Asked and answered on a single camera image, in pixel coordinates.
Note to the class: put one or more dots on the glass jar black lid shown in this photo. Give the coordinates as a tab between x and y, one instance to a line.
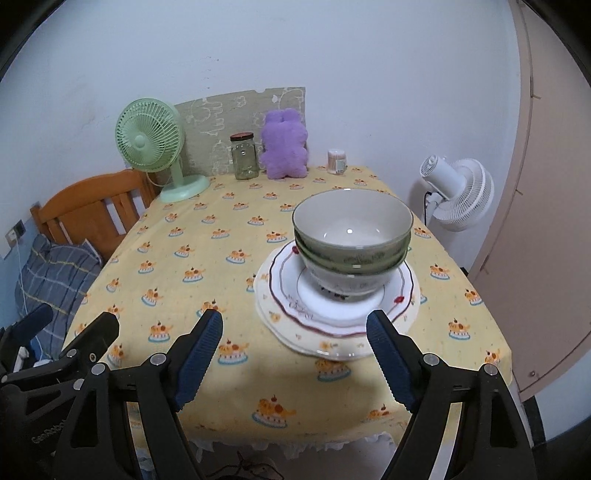
244	157

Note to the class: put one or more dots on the blue plaid pillow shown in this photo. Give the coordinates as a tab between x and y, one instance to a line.
60	276

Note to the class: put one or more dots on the green desk fan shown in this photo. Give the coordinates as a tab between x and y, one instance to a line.
149	136

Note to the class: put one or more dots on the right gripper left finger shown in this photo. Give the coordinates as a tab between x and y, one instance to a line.
96	441

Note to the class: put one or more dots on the purple plush toy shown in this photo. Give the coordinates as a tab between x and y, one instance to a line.
284	138

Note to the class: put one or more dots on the wooden bed headboard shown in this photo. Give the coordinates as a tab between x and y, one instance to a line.
99	209

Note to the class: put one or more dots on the wall power socket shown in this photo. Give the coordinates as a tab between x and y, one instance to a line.
15	233

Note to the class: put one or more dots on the cotton swab container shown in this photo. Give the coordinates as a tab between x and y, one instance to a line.
336	163

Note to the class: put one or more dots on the beige door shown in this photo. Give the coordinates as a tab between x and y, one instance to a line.
535	265

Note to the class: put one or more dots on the grey rabbit bowl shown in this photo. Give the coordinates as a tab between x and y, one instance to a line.
352	218

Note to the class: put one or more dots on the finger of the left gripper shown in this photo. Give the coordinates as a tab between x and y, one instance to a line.
23	334

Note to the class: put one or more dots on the white standing fan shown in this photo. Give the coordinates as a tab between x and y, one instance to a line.
461	192

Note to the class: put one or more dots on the scalloped floral plate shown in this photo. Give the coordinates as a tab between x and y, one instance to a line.
298	338

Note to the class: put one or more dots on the green patterned mat board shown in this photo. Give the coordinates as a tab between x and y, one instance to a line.
209	122

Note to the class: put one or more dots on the red-patterned white deep plate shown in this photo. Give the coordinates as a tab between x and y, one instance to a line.
321	310

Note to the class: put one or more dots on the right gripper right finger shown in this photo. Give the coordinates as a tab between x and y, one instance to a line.
491	441

